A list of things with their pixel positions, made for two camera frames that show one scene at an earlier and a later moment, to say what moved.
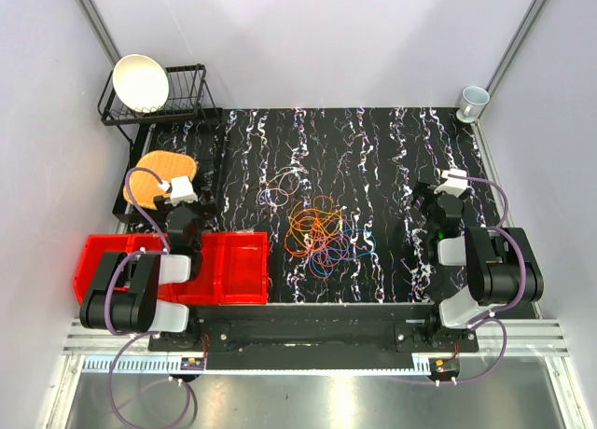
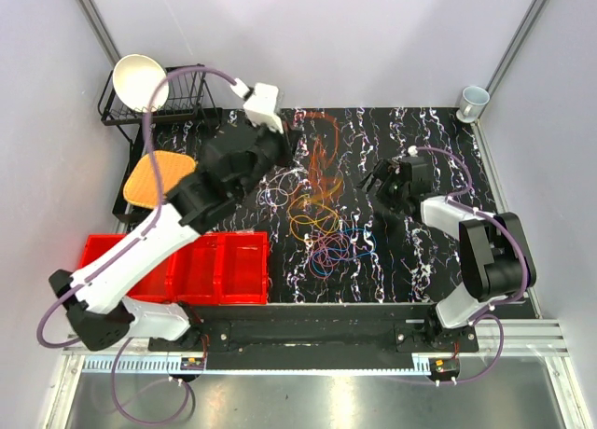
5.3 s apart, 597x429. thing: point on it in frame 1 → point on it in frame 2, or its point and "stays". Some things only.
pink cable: x=326 y=251 stays
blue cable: x=356 y=242 stays
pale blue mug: x=472 y=103 stays
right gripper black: x=429 y=194 → x=386 y=172
